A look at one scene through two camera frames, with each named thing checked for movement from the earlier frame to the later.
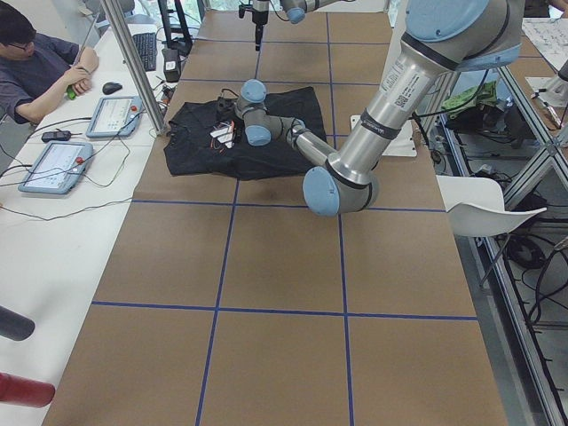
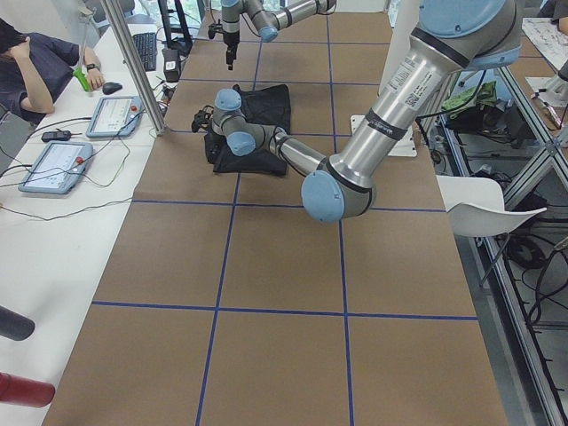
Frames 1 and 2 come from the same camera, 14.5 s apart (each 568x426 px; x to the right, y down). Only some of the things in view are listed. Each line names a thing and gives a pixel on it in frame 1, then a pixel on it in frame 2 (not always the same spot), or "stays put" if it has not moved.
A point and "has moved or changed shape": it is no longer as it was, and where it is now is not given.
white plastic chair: x=476 y=207 stays put
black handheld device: x=56 y=136 stays put
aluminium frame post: x=132 y=64 stays put
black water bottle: x=15 y=327 stays put
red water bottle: x=26 y=391 stays put
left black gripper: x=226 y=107 to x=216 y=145
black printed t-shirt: x=203 y=141 has moved or changed shape
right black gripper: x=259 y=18 to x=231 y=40
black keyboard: x=146 y=46 stays put
